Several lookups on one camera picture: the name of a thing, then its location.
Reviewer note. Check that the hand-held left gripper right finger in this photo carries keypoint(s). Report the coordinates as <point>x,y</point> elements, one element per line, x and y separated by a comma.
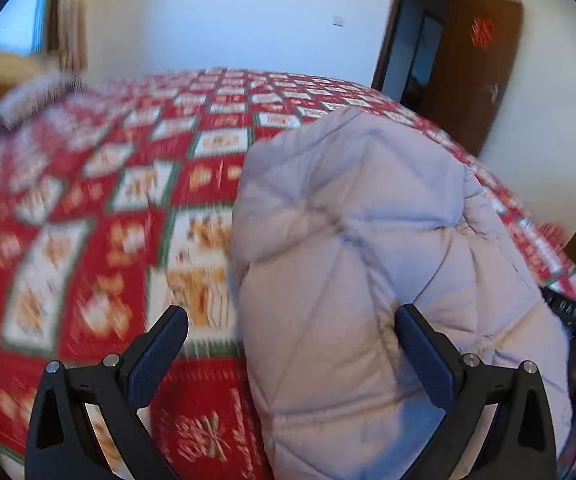
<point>425,355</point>

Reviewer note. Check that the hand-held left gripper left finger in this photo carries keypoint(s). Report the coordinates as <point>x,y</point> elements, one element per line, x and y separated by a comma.
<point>155,355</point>

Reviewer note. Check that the grey quilted down jacket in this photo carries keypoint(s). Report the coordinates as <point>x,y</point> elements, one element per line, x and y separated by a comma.
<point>367,260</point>

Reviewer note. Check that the red printed checkered blanket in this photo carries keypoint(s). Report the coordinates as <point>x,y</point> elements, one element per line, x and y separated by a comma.
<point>118,185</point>

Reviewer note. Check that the brown wooden door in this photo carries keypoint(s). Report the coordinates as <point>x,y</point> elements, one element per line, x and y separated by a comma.
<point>472,90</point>

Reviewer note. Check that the grey fur trim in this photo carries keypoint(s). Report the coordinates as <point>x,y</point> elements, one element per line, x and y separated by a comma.
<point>33,97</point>

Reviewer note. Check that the red paper door decoration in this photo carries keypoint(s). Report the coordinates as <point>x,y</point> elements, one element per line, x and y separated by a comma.
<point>482,31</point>

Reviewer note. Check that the beige curtain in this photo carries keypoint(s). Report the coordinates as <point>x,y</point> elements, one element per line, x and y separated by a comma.
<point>70,20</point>

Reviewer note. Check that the dark wooden door frame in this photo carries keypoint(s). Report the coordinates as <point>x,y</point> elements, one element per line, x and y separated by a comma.
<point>387,30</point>

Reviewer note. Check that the white wall switch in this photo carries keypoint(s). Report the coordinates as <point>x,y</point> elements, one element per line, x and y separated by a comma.
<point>338,20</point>

